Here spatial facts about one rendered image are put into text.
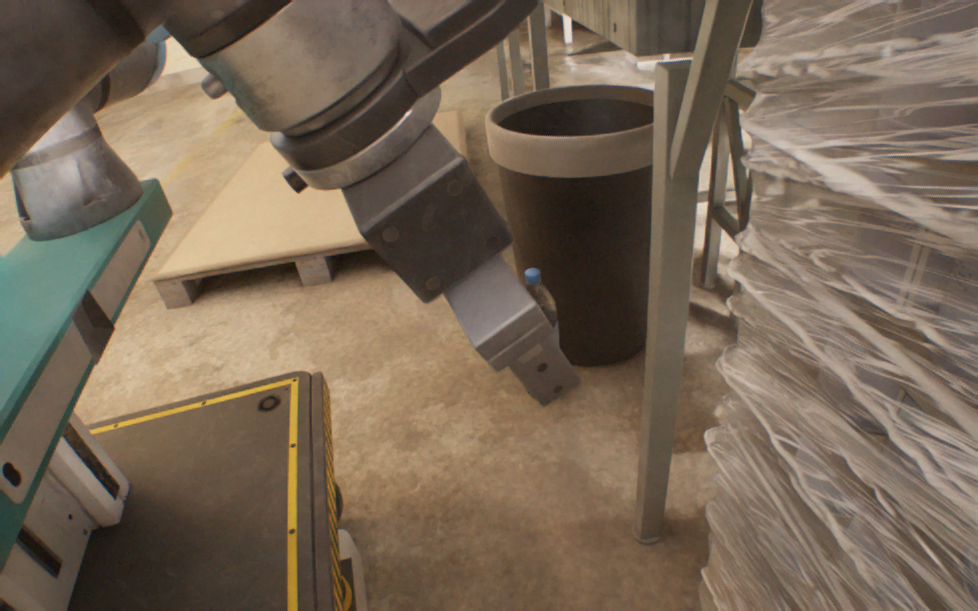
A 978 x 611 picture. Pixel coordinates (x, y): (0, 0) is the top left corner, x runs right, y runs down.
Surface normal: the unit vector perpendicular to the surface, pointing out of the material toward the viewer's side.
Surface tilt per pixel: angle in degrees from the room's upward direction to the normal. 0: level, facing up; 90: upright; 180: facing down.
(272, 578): 0
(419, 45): 24
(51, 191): 72
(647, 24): 90
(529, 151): 90
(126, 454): 0
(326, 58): 95
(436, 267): 97
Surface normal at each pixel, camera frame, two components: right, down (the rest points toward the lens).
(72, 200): 0.51, 0.17
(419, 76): 0.40, 0.61
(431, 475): -0.11, -0.80
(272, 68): 0.12, 0.76
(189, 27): -0.28, 0.84
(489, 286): -0.41, -0.54
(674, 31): 0.11, 0.58
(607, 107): -0.46, 0.52
